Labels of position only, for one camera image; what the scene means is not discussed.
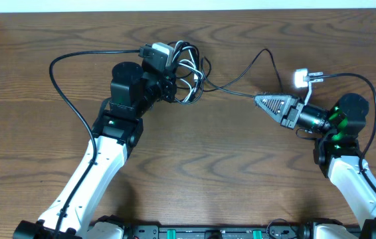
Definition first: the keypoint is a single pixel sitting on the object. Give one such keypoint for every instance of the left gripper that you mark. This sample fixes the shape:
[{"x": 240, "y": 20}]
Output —
[{"x": 171, "y": 87}]

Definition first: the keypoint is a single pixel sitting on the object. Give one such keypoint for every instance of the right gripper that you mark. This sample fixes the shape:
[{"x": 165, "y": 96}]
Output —
[{"x": 289, "y": 121}]

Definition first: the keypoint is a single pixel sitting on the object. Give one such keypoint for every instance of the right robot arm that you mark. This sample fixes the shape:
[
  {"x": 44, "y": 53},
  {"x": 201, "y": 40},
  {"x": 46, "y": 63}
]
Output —
[{"x": 336, "y": 151}]

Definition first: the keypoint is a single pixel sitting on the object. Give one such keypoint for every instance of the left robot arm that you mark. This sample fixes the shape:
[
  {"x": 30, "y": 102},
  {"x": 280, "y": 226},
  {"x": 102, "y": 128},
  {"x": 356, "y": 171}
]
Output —
[{"x": 116, "y": 131}]

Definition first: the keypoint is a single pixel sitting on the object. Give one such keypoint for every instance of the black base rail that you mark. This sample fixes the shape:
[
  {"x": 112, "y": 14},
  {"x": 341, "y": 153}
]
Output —
[{"x": 113, "y": 227}]

